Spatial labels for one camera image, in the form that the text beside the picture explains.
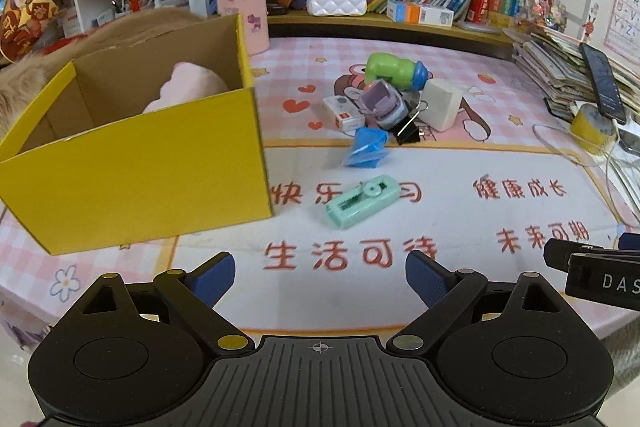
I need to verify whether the black smartphone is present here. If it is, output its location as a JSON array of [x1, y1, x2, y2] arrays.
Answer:
[[580, 43, 628, 125]]

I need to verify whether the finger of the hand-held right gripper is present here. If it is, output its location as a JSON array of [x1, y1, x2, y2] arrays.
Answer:
[[565, 254, 640, 309], [543, 232, 640, 269]]

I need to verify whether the white power adapter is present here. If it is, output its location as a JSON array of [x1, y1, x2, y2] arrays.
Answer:
[[422, 78, 465, 132]]

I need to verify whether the orange and blue carton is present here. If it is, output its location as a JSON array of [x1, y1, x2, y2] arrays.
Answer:
[[386, 0, 455, 28]]

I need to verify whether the colourful glitter ornament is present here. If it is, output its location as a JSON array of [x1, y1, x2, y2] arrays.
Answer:
[[517, 0, 568, 32]]

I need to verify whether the pink printed tablecloth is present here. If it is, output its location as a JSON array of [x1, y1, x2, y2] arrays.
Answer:
[[0, 37, 640, 343]]

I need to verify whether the pink cartoon canister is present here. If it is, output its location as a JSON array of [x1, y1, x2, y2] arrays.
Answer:
[[214, 0, 270, 56]]

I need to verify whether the pink plush toy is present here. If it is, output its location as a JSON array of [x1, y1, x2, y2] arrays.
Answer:
[[141, 62, 228, 115]]

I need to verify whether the green toy bottle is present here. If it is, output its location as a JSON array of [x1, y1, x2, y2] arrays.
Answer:
[[363, 53, 430, 92]]

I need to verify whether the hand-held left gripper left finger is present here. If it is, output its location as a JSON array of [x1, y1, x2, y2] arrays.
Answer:
[[75, 251, 257, 355]]

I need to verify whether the white cable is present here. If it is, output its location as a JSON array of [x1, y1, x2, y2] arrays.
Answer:
[[531, 122, 640, 208]]

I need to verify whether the small white box red label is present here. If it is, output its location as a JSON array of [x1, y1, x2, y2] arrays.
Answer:
[[321, 96, 366, 132]]

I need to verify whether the purple and blue toy truck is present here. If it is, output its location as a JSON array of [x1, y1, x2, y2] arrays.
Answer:
[[360, 79, 413, 130]]

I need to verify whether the pile of cards and booklets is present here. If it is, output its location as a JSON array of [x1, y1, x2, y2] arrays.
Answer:
[[512, 27, 640, 118]]

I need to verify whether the yellow cardboard box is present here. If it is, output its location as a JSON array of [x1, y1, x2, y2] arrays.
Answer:
[[0, 13, 275, 256]]

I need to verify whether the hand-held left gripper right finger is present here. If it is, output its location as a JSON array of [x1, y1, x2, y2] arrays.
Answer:
[[385, 251, 571, 355]]

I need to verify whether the mint green plastic case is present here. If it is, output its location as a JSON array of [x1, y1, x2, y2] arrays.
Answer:
[[325, 176, 401, 230]]

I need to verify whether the black binder clip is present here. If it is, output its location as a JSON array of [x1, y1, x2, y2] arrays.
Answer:
[[392, 99, 436, 146]]

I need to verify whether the fluffy beige plush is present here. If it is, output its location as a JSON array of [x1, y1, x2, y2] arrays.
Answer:
[[0, 7, 201, 132]]

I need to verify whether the yellow tape roll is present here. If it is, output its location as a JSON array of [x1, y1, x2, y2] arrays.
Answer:
[[570, 103, 620, 156]]

